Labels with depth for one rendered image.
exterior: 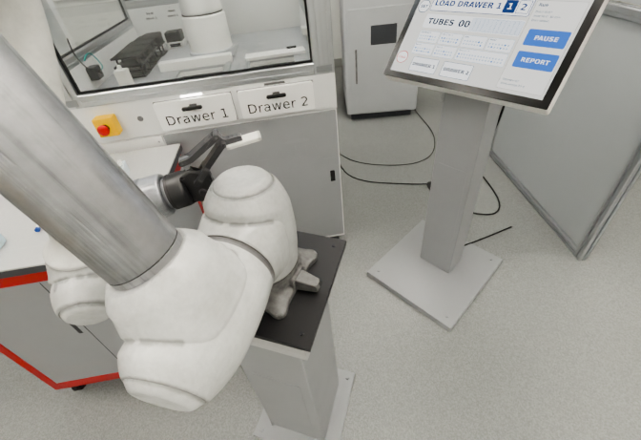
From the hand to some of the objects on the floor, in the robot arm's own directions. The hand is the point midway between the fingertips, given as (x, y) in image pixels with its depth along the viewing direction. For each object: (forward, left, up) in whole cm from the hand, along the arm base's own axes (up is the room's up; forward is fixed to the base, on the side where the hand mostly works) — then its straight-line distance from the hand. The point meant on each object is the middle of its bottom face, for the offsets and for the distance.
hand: (264, 163), depth 70 cm
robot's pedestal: (-12, -7, -99) cm, 100 cm away
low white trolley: (-7, +73, -103) cm, 126 cm away
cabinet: (+83, +76, -103) cm, 153 cm away
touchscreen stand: (+67, -40, -98) cm, 126 cm away
